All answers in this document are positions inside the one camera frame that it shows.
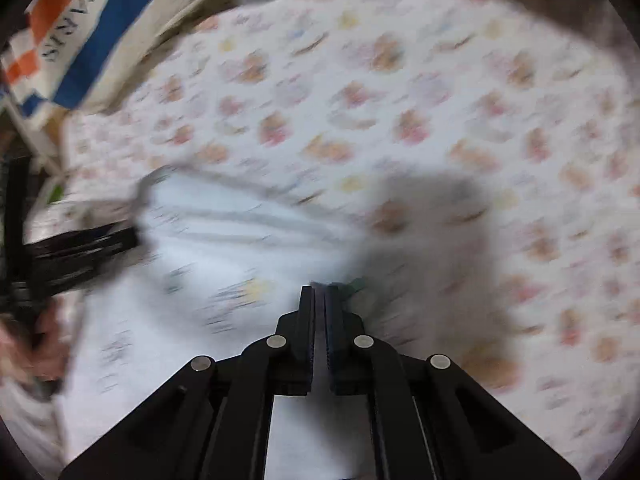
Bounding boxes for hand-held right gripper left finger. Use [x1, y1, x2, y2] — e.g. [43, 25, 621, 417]
[60, 285, 317, 480]

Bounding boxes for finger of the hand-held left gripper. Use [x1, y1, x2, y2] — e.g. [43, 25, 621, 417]
[25, 225, 142, 265]
[22, 254, 128, 302]

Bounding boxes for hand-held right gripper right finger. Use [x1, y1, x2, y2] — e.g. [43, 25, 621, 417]
[324, 285, 583, 480]

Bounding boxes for white cartoon print pants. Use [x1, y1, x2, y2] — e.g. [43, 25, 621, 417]
[10, 164, 383, 480]

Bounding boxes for person's left hand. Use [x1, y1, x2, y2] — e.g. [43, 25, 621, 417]
[0, 305, 68, 397]

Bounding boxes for striped hanging cloth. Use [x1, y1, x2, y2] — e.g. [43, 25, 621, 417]
[0, 0, 238, 113]

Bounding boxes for bear print blanket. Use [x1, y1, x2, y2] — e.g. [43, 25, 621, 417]
[30, 0, 636, 480]

